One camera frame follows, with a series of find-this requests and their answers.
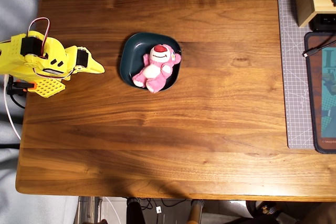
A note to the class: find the yellow fixed gripper finger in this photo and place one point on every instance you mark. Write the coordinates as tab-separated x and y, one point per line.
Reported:
91	72

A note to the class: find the yellow moving gripper finger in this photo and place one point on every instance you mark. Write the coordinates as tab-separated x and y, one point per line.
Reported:
94	63

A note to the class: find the grey cutting mat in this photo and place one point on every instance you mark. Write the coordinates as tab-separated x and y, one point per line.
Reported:
294	77

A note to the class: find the yellow robot arm with base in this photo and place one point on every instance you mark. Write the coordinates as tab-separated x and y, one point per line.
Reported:
10	60

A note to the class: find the dark green square dish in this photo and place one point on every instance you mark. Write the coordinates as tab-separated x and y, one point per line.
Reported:
134	51

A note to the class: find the wooden post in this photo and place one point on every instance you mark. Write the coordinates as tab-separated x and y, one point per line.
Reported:
195	212

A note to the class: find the small toy figure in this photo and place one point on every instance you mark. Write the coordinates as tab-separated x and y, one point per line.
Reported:
269	209

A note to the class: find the black electronic device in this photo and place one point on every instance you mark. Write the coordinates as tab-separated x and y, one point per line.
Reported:
325	23

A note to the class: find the orange black table clamp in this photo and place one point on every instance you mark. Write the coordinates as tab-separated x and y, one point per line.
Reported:
26	85

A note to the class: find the small white plug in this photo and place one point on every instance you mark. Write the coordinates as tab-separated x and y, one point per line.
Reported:
158	209

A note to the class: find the black post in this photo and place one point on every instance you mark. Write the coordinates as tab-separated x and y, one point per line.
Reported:
134	212

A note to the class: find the dark printed mouse pad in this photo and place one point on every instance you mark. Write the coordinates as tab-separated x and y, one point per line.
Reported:
317	103

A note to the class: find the pink strawberry bear plush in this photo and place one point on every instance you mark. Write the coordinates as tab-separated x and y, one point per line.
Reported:
155	77

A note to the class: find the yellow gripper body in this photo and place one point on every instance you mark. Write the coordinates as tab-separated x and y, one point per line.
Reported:
83	60

